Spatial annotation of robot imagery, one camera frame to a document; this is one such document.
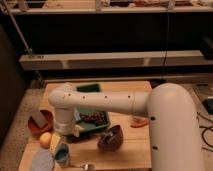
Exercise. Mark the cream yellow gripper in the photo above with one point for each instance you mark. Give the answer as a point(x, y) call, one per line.
point(56, 140)

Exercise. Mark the light blue cup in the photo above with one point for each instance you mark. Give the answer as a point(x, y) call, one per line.
point(62, 156)

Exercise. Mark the steel measuring cup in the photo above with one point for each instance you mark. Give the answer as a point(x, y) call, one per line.
point(84, 167)

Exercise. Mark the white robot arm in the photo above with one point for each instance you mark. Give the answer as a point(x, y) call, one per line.
point(175, 138)

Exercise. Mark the green plastic tray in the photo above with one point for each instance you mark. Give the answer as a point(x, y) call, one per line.
point(88, 128)

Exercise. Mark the orange fruit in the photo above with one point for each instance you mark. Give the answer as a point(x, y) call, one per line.
point(45, 140)

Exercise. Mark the orange bowl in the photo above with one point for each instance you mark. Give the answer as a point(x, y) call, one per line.
point(35, 130)

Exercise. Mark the banana slice toy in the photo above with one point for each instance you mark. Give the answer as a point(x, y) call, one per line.
point(77, 129)

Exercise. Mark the brown block in bowl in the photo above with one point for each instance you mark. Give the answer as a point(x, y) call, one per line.
point(39, 119)

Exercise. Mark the blue sponge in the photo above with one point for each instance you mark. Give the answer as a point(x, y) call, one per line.
point(77, 116)

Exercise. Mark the bunch of dark grapes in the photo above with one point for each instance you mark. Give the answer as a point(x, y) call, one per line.
point(95, 118)

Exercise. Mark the dark maroon bowl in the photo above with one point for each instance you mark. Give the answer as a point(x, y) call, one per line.
point(111, 140)

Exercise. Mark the orange carrot toy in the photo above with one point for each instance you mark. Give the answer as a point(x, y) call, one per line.
point(139, 122)

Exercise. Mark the metal shelf rack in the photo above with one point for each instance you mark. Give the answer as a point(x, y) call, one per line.
point(162, 46)

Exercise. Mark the dark device on floor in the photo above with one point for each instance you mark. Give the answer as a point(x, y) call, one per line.
point(208, 104)

